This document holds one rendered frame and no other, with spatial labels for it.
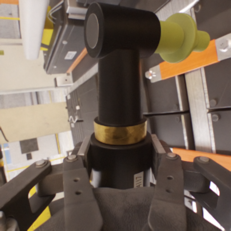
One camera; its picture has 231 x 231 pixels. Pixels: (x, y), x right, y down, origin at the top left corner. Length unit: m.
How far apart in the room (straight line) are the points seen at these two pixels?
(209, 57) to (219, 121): 0.08
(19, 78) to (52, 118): 1.20
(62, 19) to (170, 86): 0.29
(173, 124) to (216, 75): 0.10
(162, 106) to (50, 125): 4.30
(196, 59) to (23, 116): 4.38
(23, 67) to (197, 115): 4.49
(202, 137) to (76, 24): 0.35
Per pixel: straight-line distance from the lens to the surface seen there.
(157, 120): 0.32
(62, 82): 1.11
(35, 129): 4.51
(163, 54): 0.17
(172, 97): 0.29
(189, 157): 0.29
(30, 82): 4.54
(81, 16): 0.41
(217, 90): 0.25
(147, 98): 0.33
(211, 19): 0.26
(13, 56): 4.72
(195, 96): 0.28
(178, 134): 0.30
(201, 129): 0.28
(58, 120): 4.57
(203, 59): 0.25
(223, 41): 0.22
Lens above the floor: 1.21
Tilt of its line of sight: 28 degrees down
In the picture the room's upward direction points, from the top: 100 degrees counter-clockwise
